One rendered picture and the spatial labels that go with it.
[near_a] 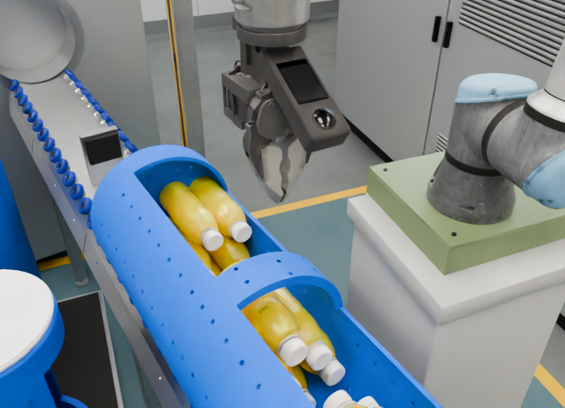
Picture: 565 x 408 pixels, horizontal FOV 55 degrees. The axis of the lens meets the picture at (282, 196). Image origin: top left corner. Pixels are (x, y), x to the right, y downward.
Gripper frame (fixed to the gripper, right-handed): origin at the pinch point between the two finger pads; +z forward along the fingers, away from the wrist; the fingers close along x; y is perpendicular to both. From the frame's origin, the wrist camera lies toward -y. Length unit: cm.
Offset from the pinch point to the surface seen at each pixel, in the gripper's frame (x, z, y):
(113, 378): 13, 126, 89
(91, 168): 4, 42, 90
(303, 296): -13.2, 35.1, 13.3
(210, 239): -2.9, 27.9, 29.0
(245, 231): -10.6, 30.0, 29.8
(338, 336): -13.1, 35.5, 2.5
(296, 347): -0.5, 24.4, -3.0
